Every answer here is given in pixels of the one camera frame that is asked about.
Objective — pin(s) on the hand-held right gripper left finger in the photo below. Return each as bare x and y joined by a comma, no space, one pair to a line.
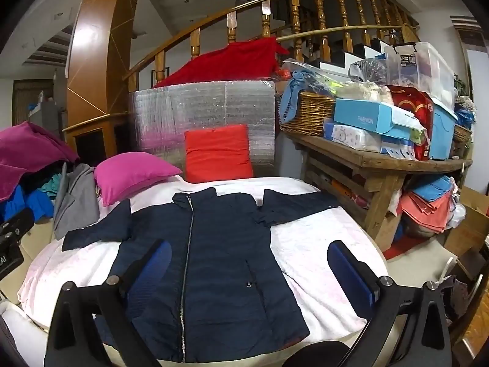
152,271

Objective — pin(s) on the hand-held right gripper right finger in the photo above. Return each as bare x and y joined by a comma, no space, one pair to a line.
351,275

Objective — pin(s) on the navy zip jacket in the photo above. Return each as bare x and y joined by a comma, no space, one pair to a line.
214,260

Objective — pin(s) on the white blanket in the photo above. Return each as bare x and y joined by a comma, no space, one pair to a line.
317,252

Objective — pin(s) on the bright blue cloth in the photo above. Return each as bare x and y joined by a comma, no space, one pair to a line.
34,204

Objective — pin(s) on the teal cloth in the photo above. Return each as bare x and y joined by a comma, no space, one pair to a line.
51,185

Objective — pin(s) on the grey garment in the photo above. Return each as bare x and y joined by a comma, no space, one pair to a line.
76,202

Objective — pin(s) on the wooden bench table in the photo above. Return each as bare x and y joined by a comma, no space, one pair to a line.
386,189

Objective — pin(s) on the magenta cloth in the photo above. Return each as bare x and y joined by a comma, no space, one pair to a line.
26,153

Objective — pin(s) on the pink pillow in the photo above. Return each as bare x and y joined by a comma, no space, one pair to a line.
133,176

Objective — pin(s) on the stack of coral cloths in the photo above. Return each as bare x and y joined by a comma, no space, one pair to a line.
424,206

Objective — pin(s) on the folded blue cloth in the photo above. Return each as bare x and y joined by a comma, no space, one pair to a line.
431,187

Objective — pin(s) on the cardboard box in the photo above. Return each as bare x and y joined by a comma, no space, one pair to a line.
470,229

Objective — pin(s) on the red pillow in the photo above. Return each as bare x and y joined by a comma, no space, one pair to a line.
217,153

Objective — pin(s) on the white patterned box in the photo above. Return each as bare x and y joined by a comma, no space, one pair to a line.
351,137

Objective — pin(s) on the wooden cabinet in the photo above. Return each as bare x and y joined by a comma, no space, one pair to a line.
114,130

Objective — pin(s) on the blue shoe box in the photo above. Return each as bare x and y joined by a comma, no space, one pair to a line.
363,116

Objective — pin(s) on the grey quilted headboard blanket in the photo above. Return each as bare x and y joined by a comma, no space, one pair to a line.
172,111

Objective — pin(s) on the large wicker basket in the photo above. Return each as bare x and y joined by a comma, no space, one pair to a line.
309,116

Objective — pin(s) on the blue plastic bin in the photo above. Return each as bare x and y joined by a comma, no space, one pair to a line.
441,133

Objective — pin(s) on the small wicker basket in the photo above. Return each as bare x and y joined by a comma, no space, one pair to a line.
461,133

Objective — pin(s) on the red gift box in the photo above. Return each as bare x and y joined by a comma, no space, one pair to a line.
410,101

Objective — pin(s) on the plastic bag of beige fabric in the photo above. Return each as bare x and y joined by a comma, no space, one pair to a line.
363,91

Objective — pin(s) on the light blue cloth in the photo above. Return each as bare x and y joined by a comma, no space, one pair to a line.
294,88

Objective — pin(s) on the dark plastic bag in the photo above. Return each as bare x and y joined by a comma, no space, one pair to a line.
366,70

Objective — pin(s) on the wooden arch column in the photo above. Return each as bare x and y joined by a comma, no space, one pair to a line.
95,46

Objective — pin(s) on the clear storage box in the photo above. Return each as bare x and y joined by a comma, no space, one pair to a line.
416,68

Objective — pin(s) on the red cloth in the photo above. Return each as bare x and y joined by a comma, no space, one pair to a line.
229,63

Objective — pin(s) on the wooden stair railing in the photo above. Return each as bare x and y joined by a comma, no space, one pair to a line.
266,19

